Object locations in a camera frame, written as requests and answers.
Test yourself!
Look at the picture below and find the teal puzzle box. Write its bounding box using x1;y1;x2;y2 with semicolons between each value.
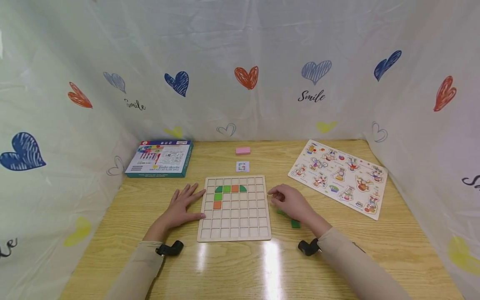
125;140;194;178

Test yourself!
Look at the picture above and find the person's right hand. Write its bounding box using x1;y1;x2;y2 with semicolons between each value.
267;184;322;228

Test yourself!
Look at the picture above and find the wooden grid puzzle board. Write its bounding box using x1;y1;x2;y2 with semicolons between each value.
197;175;272;243

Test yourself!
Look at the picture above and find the person's left forearm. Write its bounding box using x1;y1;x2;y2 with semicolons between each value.
105;219;177;300

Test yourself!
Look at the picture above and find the person's right forearm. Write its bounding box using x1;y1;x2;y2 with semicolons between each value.
305;216;413;300

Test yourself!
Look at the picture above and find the black wrist band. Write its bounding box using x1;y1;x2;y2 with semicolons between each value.
297;238;366;256
155;240;184;257

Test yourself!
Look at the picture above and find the person's left hand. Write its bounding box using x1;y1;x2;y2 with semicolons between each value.
159;183;207;229

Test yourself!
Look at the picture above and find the animal peg puzzle board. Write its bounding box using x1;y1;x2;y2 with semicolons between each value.
287;139;389;221

